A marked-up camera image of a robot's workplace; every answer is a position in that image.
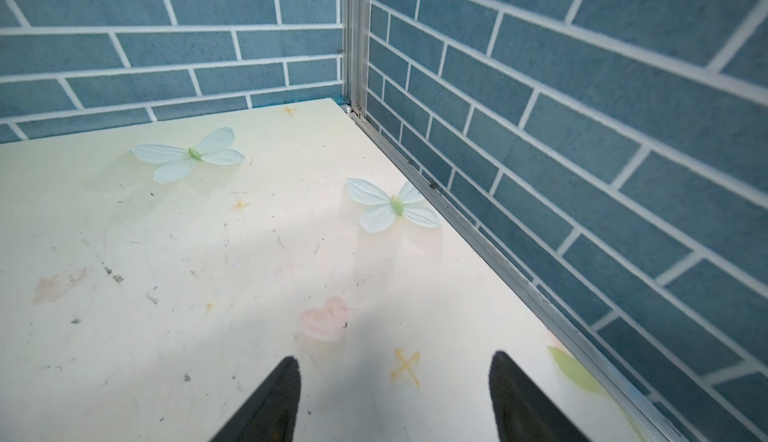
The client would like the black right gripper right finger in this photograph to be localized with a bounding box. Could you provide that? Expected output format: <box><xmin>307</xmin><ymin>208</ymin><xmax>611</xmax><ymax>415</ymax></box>
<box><xmin>488</xmin><ymin>351</ymin><xmax>589</xmax><ymax>442</ymax></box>

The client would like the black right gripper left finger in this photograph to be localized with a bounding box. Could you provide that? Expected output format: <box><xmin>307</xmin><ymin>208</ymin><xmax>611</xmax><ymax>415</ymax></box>
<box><xmin>211</xmin><ymin>356</ymin><xmax>302</xmax><ymax>442</ymax></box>

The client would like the floral table mat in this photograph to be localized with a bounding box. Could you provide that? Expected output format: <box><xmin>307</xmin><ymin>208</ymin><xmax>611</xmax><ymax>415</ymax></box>
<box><xmin>1</xmin><ymin>100</ymin><xmax>648</xmax><ymax>441</ymax></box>

